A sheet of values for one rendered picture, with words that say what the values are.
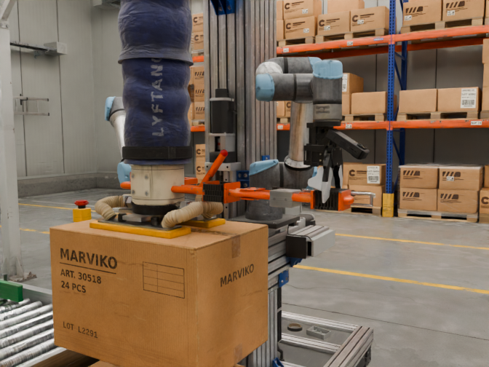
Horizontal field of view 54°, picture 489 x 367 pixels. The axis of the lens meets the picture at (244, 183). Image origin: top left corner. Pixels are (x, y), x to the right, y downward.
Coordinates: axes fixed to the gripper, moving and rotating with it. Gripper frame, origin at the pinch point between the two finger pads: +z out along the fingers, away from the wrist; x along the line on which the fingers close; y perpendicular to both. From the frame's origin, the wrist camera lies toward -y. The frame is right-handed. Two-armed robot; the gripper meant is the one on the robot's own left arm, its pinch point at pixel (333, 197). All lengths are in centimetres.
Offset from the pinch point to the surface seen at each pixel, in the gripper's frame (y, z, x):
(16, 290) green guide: 172, 60, -20
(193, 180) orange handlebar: 63, 1, -23
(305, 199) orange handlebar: 6.6, 0.4, 3.5
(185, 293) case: 33.7, 26.0, 20.5
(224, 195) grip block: 31.6, 1.0, 4.4
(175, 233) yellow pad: 43.4, 12.0, 12.5
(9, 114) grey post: 383, -34, -159
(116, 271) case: 60, 24, 21
